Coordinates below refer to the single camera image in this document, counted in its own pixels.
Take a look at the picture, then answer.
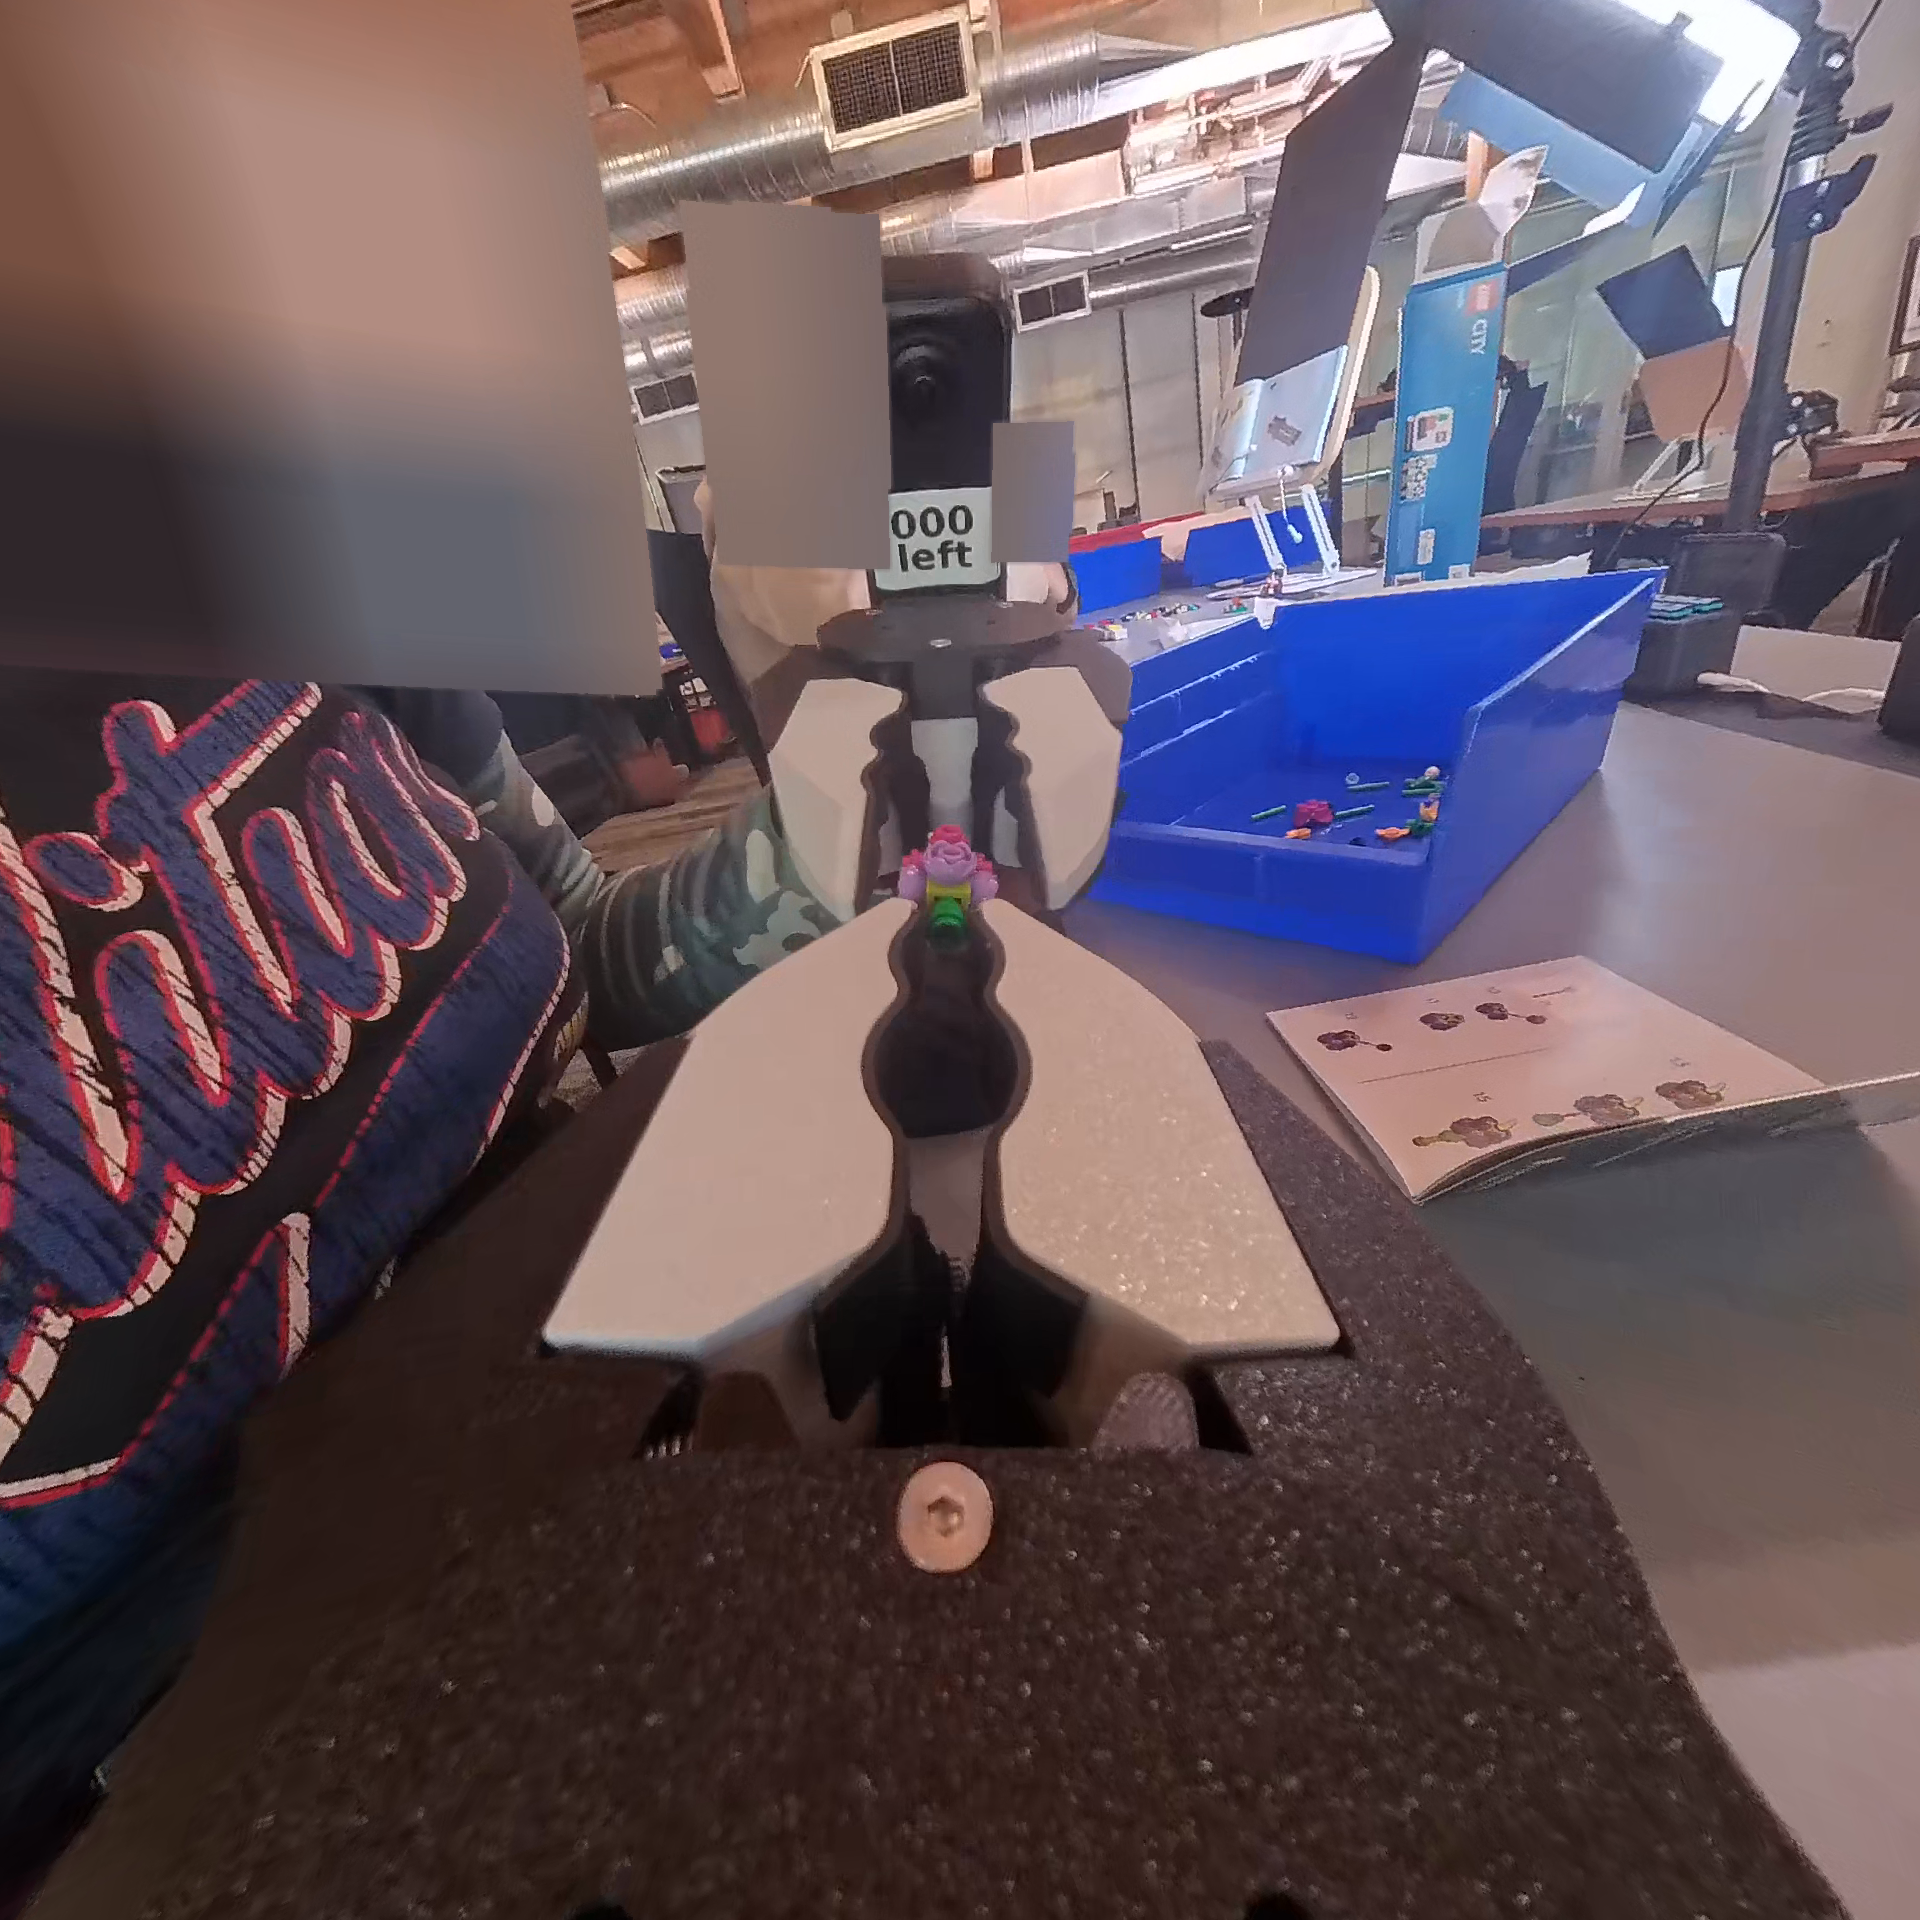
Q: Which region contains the person's left forearm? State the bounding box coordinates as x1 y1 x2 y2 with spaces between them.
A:
451 705 831 1052

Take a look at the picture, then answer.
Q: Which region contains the instruction booklet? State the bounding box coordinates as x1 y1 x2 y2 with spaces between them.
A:
1266 954 1920 1206

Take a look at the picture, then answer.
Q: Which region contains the grey desk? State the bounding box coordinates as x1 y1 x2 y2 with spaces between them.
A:
1050 616 1920 1920

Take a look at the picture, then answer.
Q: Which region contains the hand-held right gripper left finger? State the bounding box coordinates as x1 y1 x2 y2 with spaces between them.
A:
546 894 921 1435

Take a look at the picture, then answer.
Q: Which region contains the blue printed carton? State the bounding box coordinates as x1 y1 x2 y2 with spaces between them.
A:
1384 264 1513 583

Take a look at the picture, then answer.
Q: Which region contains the black desk lamp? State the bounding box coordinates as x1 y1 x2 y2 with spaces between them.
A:
1381 0 1886 697

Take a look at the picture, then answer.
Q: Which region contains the ceiling air vent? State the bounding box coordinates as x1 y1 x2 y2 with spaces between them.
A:
804 10 987 152

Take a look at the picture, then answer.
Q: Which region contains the silver ceiling air duct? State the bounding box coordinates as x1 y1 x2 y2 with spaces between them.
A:
600 23 1413 247

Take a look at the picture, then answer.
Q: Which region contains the blue storage bin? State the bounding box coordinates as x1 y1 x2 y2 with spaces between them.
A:
1087 569 1662 968
1183 496 1340 590
1069 526 1176 619

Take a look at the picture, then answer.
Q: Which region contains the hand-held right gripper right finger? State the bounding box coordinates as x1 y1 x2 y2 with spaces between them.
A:
967 894 1346 1435

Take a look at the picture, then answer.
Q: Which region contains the pile of toy brick pieces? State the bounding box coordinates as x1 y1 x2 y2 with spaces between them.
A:
1253 765 1452 851

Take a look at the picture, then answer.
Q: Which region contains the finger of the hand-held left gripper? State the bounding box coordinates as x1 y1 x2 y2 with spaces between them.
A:
1000 659 1130 913
767 671 908 920

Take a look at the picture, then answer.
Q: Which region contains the purple flower brick piece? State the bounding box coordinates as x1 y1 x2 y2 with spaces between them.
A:
900 827 1002 902

